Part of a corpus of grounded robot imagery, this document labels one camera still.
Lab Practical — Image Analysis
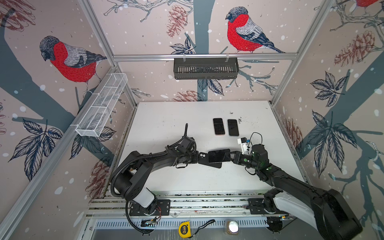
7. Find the black phone face up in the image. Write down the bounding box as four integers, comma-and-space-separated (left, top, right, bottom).
208, 149, 231, 164

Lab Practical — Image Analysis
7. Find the white phone face down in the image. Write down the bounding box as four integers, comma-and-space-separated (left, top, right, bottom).
227, 119, 240, 136

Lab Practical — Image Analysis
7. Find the pink purple phone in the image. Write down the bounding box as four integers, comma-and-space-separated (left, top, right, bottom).
213, 118, 226, 136

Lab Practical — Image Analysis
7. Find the black phone case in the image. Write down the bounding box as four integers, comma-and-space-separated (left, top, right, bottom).
198, 152, 222, 169

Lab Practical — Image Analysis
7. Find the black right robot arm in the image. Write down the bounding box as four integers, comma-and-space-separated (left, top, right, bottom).
226, 144, 363, 240

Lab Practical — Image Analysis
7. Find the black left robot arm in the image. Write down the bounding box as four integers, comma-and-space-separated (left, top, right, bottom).
110, 142, 197, 208

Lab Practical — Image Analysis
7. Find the round silver puck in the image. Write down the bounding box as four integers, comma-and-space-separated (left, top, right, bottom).
225, 220, 239, 235

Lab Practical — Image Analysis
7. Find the yellow tape measure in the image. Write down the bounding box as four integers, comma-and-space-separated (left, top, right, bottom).
178, 221, 192, 239

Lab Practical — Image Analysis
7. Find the small circuit board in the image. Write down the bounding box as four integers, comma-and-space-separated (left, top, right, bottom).
140, 219, 158, 228

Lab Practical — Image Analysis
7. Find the black corrugated cable left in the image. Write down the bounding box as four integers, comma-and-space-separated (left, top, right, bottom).
109, 122, 190, 235

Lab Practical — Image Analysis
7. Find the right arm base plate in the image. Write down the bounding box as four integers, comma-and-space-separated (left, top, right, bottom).
246, 198, 289, 216

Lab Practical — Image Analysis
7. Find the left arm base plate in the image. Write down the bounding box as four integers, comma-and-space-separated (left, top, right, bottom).
129, 199, 171, 217

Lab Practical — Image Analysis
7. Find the black wall basket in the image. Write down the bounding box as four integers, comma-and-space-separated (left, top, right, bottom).
174, 58, 239, 80

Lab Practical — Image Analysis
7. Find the white wire mesh basket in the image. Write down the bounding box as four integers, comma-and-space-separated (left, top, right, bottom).
76, 73, 128, 137

